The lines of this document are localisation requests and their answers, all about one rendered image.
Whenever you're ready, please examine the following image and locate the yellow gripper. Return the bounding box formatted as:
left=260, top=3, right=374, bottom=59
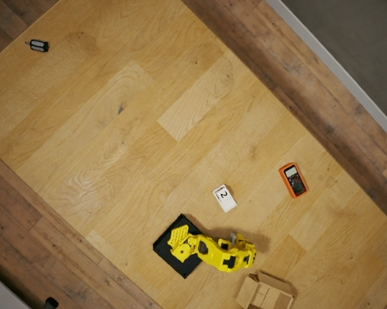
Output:
left=218, top=233, right=250, bottom=252

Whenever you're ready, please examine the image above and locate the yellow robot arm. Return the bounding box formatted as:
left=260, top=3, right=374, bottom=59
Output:
left=168, top=225, right=256, bottom=272

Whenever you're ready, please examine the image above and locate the white rectangular tray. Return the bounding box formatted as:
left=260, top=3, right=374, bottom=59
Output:
left=212, top=184, right=237, bottom=212

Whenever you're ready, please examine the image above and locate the orange digital multimeter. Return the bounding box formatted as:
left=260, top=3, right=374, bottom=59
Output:
left=279, top=163, right=308, bottom=198

